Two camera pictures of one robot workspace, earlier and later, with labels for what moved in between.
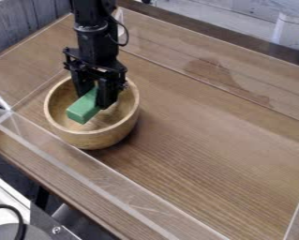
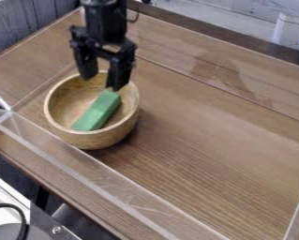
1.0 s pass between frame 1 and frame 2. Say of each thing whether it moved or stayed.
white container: stayed
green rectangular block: moved
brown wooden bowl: stayed
